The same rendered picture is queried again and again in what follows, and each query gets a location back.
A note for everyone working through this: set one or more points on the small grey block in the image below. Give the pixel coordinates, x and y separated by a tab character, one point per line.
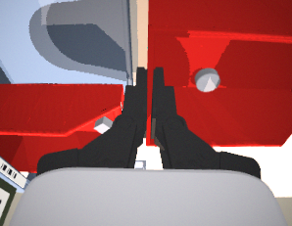
102	124

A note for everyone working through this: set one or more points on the dark green tool case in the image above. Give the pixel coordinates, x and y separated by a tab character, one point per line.
7	193

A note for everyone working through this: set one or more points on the red bin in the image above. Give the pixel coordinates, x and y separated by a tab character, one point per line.
252	107
39	117

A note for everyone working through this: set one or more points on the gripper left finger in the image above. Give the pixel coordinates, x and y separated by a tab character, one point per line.
118	146

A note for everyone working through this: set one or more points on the dark grey metal shelf rack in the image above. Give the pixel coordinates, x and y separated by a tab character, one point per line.
63	42

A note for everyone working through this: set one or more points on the grey steel disc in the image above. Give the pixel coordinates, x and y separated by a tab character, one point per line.
207	79

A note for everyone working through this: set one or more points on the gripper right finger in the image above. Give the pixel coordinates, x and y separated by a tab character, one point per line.
179	147

